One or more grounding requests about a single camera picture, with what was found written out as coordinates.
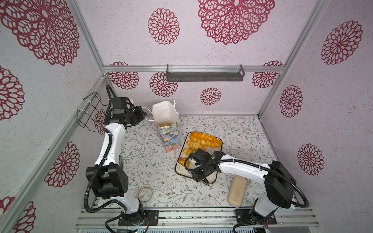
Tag striped bread roll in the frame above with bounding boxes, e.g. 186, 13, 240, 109
183, 148, 195, 157
186, 140, 206, 151

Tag floral paper bag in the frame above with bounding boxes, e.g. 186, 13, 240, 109
143, 98, 181, 153

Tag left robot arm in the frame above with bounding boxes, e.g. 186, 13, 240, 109
84, 106, 147, 220

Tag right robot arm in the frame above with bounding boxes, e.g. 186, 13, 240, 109
184, 149, 309, 219

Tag long twisted bread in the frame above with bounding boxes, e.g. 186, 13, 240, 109
189, 132, 222, 148

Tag beige oblong bread loaf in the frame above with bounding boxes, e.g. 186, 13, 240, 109
228, 175, 247, 207

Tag small croissant lower left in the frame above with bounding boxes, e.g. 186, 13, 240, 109
178, 157, 190, 168

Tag black rimmed white tray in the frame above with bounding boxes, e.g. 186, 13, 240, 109
175, 132, 222, 185

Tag clear tape roll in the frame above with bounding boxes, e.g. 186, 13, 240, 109
138, 186, 154, 203

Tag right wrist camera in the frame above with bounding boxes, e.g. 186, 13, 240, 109
190, 149, 211, 165

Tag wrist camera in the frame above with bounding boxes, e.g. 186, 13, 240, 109
190, 149, 211, 165
110, 97, 130, 115

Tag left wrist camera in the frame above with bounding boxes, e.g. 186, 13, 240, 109
110, 97, 130, 115

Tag black wire wall basket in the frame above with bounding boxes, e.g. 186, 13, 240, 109
75, 92, 107, 135

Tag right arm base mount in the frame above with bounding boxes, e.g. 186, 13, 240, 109
235, 208, 277, 225

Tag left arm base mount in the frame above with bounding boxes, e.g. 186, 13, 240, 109
118, 210, 159, 226

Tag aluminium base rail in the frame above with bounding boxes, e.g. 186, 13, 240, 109
73, 207, 320, 233

